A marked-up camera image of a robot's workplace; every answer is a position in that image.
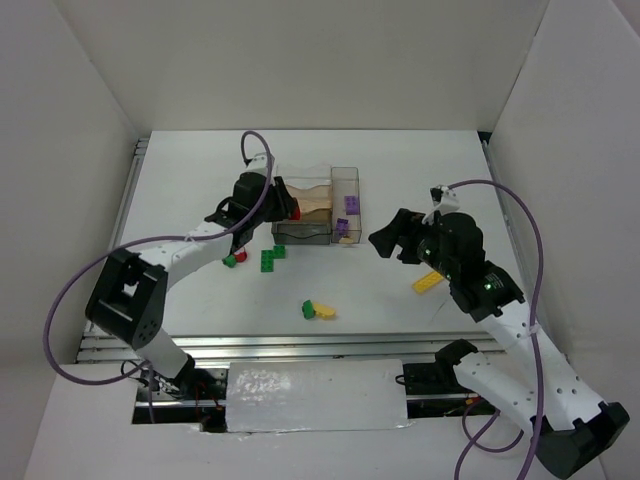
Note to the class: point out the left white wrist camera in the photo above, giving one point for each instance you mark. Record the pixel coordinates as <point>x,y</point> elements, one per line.
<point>261,163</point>

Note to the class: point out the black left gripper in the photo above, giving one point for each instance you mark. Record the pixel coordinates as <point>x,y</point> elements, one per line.
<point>282,198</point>

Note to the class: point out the dark grey plastic bin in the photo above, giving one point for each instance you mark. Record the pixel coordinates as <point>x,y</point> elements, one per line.
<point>301,233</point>

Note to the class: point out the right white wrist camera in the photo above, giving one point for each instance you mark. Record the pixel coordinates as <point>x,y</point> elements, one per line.
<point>444,202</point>

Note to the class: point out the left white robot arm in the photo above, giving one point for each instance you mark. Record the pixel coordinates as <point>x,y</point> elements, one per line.
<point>128,300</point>

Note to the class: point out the purple square lego brick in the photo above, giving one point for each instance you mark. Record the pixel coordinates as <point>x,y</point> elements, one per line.
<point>352,205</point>

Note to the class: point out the aluminium table frame rail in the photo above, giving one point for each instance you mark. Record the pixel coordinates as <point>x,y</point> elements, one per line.
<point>221,313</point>

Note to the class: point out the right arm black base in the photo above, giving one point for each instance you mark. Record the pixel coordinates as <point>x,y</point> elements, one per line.
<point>431,381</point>

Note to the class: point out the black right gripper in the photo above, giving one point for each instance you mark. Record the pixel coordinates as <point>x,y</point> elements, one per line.
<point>405,234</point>

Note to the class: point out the green round lego piece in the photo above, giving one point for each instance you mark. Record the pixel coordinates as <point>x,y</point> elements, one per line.
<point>308,310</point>

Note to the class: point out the purple arch lego brick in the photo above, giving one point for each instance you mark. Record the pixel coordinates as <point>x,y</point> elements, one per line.
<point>341,229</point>

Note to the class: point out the white tape covered panel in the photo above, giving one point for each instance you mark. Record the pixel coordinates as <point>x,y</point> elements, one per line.
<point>333,395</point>

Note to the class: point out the yellow curved lego piece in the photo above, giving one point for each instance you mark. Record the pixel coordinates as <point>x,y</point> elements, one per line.
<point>323,311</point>

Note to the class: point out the green lego plate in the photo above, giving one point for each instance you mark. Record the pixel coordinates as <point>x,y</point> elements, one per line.
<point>267,259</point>

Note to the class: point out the red arch lego brick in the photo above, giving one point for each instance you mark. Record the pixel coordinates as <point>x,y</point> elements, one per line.
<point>295,215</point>

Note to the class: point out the green square lego brick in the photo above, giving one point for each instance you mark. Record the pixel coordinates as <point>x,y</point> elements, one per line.
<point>279,252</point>

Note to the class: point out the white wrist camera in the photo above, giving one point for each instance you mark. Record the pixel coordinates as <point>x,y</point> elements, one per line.
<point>261,163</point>
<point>444,202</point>

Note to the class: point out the clear plastic bin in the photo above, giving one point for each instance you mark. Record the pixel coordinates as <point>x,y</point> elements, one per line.
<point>304,178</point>

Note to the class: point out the small green lego brick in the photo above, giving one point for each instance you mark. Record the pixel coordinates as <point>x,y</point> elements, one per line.
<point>230,261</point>

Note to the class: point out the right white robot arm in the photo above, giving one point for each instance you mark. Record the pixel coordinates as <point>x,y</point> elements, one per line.
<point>568,422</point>

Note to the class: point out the yellow flat lego plate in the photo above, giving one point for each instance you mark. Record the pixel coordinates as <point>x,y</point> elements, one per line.
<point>427,282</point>

